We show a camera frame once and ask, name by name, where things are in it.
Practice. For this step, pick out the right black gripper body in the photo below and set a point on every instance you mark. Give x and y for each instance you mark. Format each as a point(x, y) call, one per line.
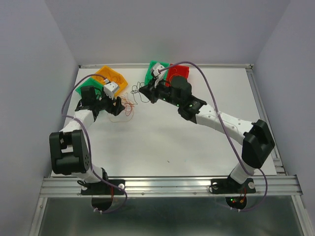
point(163, 93)

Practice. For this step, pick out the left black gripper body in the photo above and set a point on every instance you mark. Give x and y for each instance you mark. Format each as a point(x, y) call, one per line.
point(106, 103)

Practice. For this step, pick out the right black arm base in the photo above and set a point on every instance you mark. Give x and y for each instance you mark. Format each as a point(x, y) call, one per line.
point(236, 193)

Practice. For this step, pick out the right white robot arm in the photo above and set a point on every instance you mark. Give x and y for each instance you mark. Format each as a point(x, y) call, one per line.
point(255, 137)

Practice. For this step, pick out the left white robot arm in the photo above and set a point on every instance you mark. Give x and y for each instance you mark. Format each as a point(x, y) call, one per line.
point(70, 148)

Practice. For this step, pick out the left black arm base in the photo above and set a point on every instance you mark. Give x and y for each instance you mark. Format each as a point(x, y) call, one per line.
point(102, 194)

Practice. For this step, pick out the left green plastic bin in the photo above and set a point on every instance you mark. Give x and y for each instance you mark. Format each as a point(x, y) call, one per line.
point(98, 87)

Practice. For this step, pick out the green plastic bin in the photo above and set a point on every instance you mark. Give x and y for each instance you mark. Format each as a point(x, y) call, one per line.
point(98, 87)
point(148, 76)

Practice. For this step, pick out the red plastic bin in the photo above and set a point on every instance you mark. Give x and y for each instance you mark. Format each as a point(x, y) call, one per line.
point(177, 70)

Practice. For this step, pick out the orange plastic bin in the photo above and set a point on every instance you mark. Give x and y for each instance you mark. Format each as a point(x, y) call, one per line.
point(113, 76)

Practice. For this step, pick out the right green plastic bin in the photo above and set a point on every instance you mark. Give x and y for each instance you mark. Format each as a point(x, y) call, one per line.
point(148, 76)

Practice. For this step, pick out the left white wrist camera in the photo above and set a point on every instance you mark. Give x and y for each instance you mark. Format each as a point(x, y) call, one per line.
point(110, 89)

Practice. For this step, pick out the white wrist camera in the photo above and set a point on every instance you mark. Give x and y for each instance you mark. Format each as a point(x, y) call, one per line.
point(157, 74)
point(110, 89)

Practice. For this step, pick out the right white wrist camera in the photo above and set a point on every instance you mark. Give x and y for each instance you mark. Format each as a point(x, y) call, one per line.
point(157, 74)

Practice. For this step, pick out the aluminium front rail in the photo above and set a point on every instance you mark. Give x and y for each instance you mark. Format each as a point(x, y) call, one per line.
point(145, 187)

